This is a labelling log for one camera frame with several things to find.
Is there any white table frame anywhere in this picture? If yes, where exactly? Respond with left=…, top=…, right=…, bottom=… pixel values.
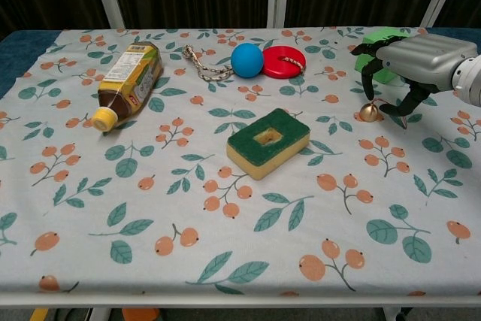
left=0, top=290, right=481, bottom=321

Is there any floral tablecloth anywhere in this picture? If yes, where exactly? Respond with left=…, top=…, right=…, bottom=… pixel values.
left=0, top=27, right=481, bottom=298

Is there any green yellow sponge with hole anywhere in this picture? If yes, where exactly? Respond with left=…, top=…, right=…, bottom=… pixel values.
left=226, top=108, right=312, bottom=181

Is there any blue ball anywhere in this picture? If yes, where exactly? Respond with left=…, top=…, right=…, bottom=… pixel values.
left=230, top=43, right=264, bottom=78

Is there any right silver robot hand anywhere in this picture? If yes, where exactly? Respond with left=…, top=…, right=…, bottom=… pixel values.
left=350, top=33, right=479, bottom=117

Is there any green numbered cube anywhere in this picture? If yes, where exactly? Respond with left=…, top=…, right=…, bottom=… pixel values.
left=354, top=28, right=411, bottom=84

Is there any small gold bell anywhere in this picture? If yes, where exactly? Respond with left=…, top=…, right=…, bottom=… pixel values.
left=358, top=98, right=409, bottom=132

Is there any amber tea bottle yellow cap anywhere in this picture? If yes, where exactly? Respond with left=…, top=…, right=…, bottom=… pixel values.
left=91, top=43, right=165, bottom=133

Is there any braided beige rope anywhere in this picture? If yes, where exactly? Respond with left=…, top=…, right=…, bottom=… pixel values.
left=182, top=44, right=306, bottom=82

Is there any orange floor object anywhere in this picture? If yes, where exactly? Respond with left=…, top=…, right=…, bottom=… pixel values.
left=122, top=307, right=161, bottom=321

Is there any red disc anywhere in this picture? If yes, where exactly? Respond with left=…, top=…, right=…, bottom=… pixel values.
left=262, top=45, right=307, bottom=79

